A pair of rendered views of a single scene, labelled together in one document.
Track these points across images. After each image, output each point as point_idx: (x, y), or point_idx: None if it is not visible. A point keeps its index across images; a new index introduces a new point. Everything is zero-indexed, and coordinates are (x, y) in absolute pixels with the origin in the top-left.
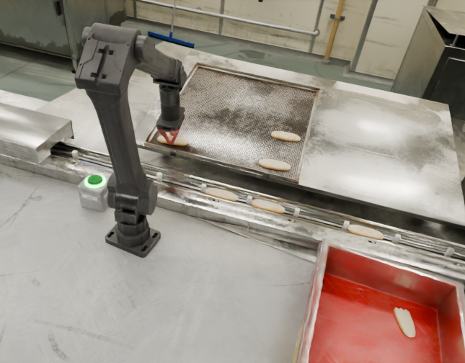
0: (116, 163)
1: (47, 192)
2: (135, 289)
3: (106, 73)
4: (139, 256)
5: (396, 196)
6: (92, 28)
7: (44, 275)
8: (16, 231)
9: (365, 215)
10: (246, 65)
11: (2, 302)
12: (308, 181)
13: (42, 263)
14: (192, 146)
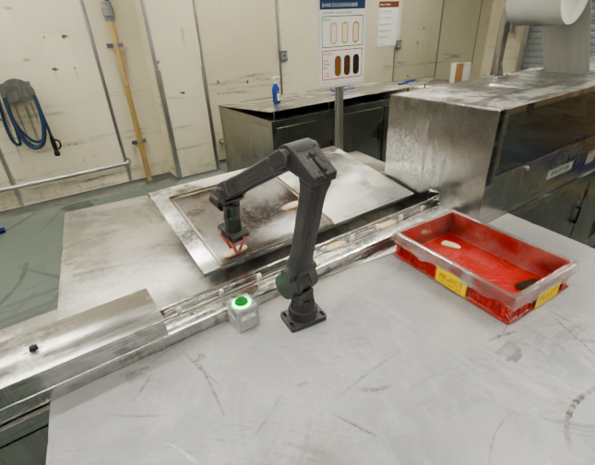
0: (309, 245)
1: (199, 349)
2: (351, 332)
3: (324, 167)
4: (324, 320)
5: (376, 199)
6: (290, 147)
7: (298, 376)
8: (230, 382)
9: (370, 220)
10: (204, 182)
11: (307, 410)
12: (336, 220)
13: (284, 375)
14: (252, 245)
